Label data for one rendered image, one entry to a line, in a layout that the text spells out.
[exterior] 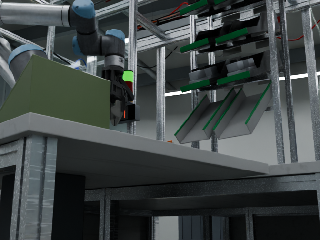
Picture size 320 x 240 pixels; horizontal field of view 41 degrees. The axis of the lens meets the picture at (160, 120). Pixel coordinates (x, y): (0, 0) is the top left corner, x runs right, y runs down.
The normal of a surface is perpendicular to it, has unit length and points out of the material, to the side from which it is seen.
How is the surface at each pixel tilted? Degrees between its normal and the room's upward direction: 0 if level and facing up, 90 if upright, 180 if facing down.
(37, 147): 90
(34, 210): 90
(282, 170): 90
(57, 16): 124
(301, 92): 90
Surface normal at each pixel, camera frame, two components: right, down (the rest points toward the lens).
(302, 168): -0.54, -0.21
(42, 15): -0.05, 0.33
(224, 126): 0.74, -0.17
